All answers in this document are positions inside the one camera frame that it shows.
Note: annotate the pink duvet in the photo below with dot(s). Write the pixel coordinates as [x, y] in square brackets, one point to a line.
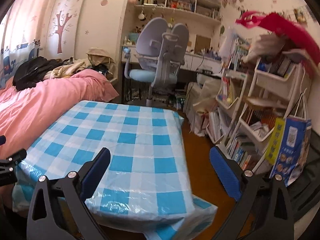
[26, 114]

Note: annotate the white book rack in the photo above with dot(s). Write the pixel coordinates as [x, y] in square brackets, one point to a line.
[269, 82]

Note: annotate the black clothes pile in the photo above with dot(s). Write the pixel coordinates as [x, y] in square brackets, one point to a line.
[33, 71]

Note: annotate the beige clothes pile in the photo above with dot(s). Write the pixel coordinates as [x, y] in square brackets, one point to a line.
[67, 70]

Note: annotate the blue checkered tablecloth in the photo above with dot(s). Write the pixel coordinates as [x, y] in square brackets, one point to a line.
[145, 188]

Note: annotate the blue paper shopping bag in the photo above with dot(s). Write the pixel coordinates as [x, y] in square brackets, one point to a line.
[288, 147]

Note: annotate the beige bag on bed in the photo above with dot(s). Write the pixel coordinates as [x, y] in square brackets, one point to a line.
[101, 61]

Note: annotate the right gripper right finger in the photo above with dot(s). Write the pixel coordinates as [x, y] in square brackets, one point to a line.
[262, 210]

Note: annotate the grey blue desk chair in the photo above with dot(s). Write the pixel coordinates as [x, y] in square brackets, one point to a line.
[160, 52]

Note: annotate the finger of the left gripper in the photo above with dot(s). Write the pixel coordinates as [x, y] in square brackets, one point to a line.
[16, 158]
[2, 139]

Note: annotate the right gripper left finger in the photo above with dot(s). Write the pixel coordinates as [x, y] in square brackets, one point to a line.
[45, 217]

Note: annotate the pink hanger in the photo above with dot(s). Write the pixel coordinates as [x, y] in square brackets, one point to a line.
[282, 27]

